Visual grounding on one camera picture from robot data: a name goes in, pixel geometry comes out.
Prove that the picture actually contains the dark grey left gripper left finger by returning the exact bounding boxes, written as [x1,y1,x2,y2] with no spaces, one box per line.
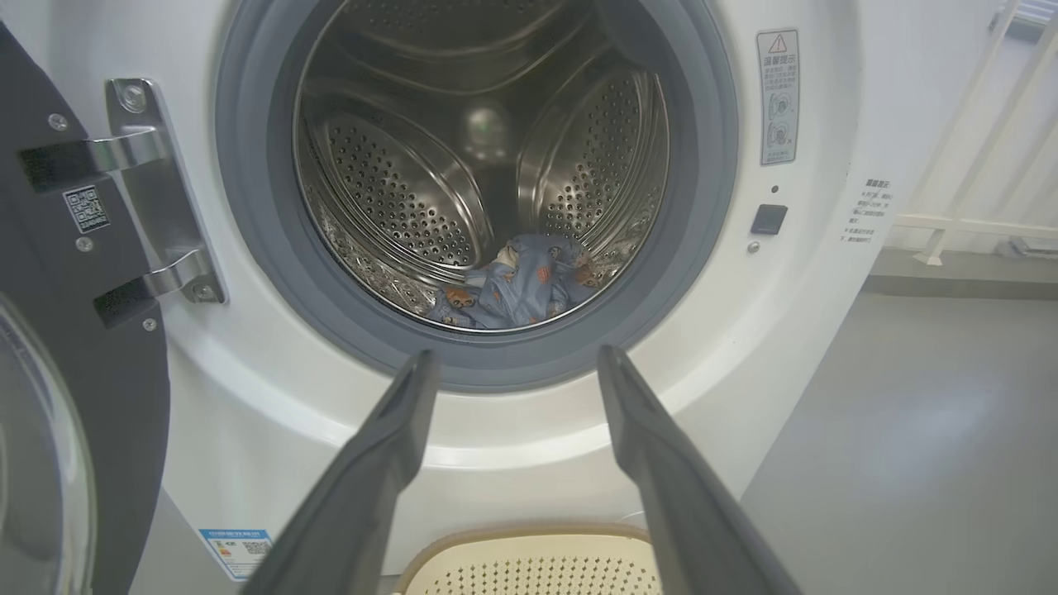
[240,350,441,595]

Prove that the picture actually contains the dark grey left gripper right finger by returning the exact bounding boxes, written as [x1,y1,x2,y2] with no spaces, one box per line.
[597,345,803,595]

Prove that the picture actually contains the blue and white patterned garment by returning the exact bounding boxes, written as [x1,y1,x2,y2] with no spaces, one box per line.
[475,233,608,327]

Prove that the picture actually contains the black round glass washer door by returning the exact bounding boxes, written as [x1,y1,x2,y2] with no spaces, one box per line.
[0,21,170,595]

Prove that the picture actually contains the white front-load washing machine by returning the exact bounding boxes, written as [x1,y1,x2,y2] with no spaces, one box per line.
[0,0,1005,595]

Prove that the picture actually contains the grey rubber door gasket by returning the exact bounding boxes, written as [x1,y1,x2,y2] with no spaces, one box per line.
[215,0,739,393]

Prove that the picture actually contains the perforated steel washer drum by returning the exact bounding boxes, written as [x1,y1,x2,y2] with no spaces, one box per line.
[293,0,670,333]

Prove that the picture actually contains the metal door hinge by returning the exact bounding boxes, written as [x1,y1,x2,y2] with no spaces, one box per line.
[18,79,226,330]

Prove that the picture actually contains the blue energy label sticker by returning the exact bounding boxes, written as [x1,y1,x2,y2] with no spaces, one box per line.
[198,529,274,582]

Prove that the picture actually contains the cream perforated laundry basket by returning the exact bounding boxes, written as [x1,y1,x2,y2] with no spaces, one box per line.
[395,522,662,595]

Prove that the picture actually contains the grey baseboard strip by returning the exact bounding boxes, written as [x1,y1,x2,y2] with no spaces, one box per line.
[862,246,1058,300]

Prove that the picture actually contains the white metal railing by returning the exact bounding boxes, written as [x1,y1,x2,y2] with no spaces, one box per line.
[893,0,1058,267]

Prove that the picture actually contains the white QR code sticker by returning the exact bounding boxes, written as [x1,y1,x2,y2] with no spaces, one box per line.
[64,186,111,235]

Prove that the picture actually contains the grey warning sticker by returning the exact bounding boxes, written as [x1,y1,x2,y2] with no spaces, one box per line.
[756,29,801,167]

